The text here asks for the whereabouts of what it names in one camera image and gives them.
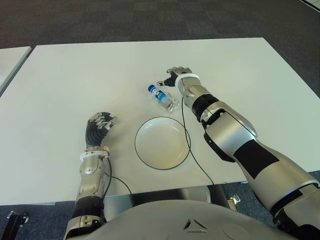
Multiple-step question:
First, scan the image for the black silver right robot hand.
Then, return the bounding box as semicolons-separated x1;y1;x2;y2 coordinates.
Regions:
156;66;193;88

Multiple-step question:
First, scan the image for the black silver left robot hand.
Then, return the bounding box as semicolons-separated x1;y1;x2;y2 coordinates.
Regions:
85;111;118;151

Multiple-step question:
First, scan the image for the clear water bottle blue cap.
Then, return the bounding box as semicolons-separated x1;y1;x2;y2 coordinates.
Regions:
147;84;181;113

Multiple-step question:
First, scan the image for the white plate black rim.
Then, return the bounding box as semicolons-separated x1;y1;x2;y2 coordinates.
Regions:
134;116;191;171

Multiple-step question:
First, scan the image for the white neighbouring table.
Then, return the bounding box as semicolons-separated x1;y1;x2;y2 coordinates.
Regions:
0;46;33;97

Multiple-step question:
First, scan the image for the silver robot waist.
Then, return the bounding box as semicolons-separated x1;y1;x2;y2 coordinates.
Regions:
172;186;211;204

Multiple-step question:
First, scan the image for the black stand foot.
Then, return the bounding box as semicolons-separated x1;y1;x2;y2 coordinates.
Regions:
6;211;30;240

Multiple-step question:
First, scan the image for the grey robot torso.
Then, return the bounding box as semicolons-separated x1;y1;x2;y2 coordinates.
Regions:
84;199;293;240

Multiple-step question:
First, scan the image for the black table leg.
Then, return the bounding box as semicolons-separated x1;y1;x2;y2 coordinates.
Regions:
209;184;230;209

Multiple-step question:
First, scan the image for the white board on floor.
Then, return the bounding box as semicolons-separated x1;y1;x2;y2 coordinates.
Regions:
298;0;320;10

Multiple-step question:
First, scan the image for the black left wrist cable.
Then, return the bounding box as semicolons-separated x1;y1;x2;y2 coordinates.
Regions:
101;156;133;223

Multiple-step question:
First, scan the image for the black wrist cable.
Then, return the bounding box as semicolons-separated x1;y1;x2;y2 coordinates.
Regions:
181;96;215;186
101;156;133;223

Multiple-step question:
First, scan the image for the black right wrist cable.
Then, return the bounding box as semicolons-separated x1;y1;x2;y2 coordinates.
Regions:
181;96;215;186

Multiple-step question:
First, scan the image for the metal floor bracket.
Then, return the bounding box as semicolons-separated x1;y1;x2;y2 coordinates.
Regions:
227;195;241;211

